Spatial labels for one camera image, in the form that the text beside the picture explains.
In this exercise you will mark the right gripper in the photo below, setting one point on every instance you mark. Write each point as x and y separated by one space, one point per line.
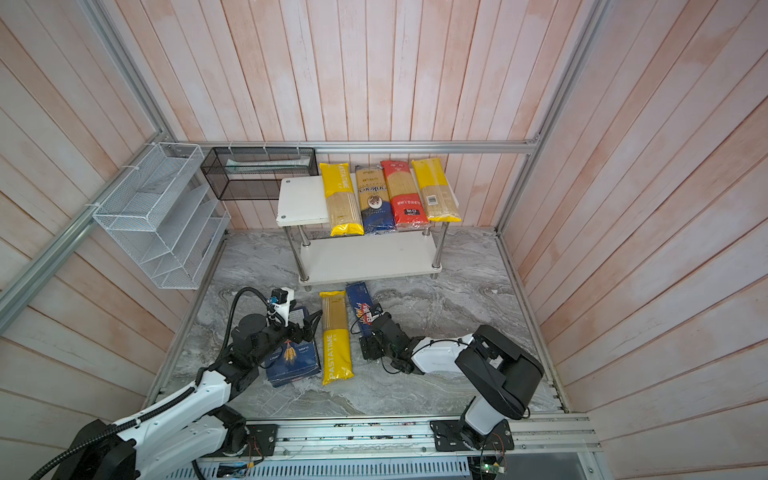
370 342

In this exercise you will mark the red spaghetti bag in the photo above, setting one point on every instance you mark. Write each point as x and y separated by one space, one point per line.
405 200

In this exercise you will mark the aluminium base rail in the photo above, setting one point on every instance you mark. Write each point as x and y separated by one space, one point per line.
377 439

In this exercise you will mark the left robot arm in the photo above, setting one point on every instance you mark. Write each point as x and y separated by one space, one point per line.
196 420

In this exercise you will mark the yellow clear spaghetti bag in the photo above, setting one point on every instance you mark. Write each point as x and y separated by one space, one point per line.
438 197

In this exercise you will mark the dark blue spaghetti bag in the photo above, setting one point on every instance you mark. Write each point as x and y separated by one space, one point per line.
376 210

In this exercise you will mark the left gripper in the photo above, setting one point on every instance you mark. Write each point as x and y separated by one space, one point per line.
308 329

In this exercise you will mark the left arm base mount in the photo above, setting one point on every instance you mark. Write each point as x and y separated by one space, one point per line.
252 441

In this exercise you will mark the black mesh basket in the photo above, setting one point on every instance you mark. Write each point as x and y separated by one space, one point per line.
255 173

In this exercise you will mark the narrow blue Barilla spaghetti box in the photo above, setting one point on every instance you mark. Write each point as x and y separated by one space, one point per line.
361 302

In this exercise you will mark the yellow Pastatime spaghetti bag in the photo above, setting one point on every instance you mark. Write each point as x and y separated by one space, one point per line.
336 338

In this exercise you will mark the white wire mesh organizer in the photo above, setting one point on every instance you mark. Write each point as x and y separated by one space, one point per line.
166 223

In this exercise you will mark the wide blue Barilla pasta box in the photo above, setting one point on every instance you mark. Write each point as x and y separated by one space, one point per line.
292 361

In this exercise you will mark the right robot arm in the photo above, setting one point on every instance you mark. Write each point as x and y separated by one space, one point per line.
503 373

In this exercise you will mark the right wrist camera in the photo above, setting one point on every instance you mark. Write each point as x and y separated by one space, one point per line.
376 311

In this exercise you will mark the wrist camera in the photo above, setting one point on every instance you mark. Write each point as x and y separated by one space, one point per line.
280 305
376 311

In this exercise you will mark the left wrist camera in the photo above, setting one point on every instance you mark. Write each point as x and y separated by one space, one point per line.
280 305

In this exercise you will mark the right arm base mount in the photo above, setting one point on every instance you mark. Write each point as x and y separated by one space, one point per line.
456 435

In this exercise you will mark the white two-tier shelf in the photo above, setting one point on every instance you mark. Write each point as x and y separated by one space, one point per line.
353 258

